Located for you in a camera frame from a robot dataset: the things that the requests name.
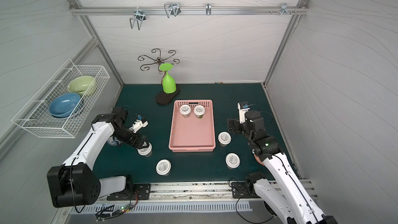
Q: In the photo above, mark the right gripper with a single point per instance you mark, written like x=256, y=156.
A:
x=234, y=125

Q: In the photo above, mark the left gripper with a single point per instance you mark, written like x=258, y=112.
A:
x=137, y=141

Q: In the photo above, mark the yogurt cup mid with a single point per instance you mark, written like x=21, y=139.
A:
x=224, y=138
x=146, y=152

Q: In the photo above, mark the yogurt cup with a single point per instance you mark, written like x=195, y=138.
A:
x=185, y=111
x=232, y=161
x=199, y=111
x=163, y=167

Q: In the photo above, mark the pink plastic basket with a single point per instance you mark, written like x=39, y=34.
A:
x=193, y=134

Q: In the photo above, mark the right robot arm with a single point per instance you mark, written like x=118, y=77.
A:
x=293, y=204

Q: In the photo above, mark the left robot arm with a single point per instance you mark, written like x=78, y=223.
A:
x=74, y=183

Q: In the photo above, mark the blue white patterned bowl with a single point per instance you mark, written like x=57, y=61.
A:
x=112, y=141

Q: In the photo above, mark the orange patterned bowl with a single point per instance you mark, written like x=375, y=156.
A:
x=258, y=160

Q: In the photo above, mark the dark metal cup tree stand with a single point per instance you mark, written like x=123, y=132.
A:
x=161, y=98

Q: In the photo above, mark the green upturned goblet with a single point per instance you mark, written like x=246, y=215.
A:
x=168, y=82

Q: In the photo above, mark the light green bowl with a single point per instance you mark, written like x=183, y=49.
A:
x=83, y=86

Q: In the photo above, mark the single metal hook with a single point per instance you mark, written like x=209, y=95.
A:
x=208, y=9

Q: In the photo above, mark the double metal hook middle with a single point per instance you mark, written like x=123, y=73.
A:
x=172, y=9

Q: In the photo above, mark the double metal hook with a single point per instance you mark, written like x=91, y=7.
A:
x=137, y=20
x=172, y=9

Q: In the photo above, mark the double metal hook left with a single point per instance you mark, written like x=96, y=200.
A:
x=137, y=20

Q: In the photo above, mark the metal hook right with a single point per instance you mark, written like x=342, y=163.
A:
x=284, y=10

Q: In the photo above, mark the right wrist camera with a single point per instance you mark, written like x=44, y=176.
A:
x=243, y=107

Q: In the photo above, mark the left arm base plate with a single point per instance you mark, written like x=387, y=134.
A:
x=143, y=191

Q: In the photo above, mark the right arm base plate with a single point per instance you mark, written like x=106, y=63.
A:
x=239, y=190

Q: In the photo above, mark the aluminium front rail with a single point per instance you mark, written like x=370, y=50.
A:
x=201, y=191

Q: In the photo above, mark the aluminium rail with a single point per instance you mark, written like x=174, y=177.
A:
x=185, y=11
x=201, y=191

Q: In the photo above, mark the white slotted cable duct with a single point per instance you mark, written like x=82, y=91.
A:
x=172, y=207

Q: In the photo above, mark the white wire wall basket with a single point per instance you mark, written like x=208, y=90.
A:
x=35, y=118

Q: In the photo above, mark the aluminium top rail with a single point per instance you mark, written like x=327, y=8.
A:
x=185, y=11

